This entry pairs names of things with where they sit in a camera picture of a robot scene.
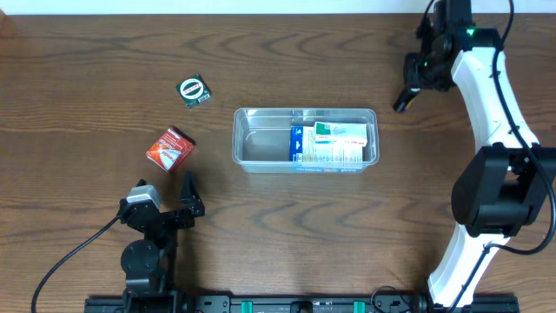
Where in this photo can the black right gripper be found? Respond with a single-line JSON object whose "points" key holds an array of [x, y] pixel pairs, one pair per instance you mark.
{"points": [[419, 77]]}

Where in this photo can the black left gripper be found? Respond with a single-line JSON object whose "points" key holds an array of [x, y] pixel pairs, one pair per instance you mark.
{"points": [[165, 218]]}

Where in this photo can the black tube with white cap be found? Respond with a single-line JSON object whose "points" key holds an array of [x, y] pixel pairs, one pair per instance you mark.
{"points": [[405, 98]]}

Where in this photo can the white green medicine box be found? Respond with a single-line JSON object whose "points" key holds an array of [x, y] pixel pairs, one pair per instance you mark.
{"points": [[348, 133]]}

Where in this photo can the blue fever patch packet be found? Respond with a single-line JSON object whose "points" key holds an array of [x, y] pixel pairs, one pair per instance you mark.
{"points": [[325, 157]]}

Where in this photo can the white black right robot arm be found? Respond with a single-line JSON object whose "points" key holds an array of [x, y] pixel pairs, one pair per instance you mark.
{"points": [[511, 175]]}

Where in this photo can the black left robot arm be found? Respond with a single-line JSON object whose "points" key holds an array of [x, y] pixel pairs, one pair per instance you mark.
{"points": [[149, 263]]}

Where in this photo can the clear plastic container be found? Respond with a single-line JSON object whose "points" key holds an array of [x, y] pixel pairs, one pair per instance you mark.
{"points": [[261, 136]]}

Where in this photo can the red Panadol box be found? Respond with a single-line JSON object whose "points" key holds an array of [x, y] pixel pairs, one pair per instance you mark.
{"points": [[170, 149]]}

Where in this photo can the green round-logo small box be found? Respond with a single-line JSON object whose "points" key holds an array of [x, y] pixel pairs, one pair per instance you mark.
{"points": [[193, 91]]}

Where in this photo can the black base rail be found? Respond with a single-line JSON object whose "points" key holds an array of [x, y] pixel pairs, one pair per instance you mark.
{"points": [[385, 303]]}

